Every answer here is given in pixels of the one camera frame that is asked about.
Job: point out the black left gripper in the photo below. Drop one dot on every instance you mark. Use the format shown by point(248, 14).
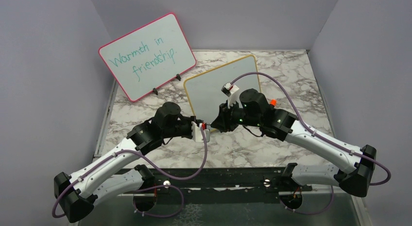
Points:
point(189, 120)

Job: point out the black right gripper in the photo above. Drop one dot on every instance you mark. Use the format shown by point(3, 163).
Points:
point(223, 122)

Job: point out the yellow framed whiteboard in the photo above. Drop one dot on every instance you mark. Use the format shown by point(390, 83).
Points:
point(204, 90)

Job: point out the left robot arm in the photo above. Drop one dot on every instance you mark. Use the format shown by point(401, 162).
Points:
point(79, 192)

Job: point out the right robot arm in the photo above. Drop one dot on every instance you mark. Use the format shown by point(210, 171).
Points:
point(351, 167)

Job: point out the pink framed whiteboard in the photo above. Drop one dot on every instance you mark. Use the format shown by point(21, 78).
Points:
point(148, 57)

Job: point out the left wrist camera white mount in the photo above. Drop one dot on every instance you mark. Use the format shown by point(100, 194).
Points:
point(200, 132)

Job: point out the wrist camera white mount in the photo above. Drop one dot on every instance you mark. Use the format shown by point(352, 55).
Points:
point(232, 92)
point(200, 132)

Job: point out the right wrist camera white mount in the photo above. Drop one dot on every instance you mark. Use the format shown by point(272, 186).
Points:
point(232, 92)

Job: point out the pink whiteboard wire stand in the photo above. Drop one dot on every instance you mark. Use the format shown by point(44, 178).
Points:
point(155, 90)

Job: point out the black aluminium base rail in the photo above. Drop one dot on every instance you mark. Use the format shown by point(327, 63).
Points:
point(219, 186)

